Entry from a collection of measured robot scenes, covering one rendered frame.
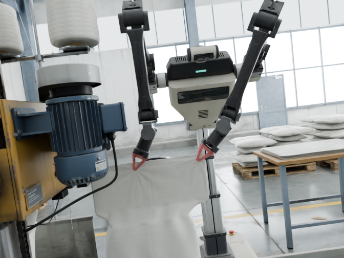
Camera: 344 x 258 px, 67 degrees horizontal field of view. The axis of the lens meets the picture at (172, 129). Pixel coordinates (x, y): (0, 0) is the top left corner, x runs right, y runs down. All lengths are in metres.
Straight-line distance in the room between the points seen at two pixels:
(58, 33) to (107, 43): 8.68
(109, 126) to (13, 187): 0.29
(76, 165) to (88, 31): 0.44
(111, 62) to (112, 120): 8.66
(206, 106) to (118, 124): 0.84
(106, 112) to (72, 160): 0.17
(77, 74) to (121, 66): 8.62
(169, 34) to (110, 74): 2.44
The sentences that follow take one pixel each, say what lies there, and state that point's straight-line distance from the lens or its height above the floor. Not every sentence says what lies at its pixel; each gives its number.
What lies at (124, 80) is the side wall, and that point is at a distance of 9.28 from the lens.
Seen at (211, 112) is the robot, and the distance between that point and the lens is 1.60.
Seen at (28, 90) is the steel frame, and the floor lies 2.54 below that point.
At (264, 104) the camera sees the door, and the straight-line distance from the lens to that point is 9.71.
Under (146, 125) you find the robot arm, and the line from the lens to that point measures 1.03.
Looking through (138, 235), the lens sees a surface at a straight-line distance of 1.17.
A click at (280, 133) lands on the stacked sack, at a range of 4.60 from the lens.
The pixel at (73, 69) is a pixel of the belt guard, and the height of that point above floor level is 1.40.
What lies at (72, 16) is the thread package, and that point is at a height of 1.60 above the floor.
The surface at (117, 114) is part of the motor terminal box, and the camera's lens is 0.81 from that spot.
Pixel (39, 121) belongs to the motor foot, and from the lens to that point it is 0.81.
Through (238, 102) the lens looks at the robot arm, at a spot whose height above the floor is 1.26.
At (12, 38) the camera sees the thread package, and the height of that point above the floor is 1.56.
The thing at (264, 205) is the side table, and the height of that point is 0.19.
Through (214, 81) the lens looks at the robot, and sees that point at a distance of 1.50.
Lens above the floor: 1.26
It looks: 4 degrees down
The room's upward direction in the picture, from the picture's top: 7 degrees counter-clockwise
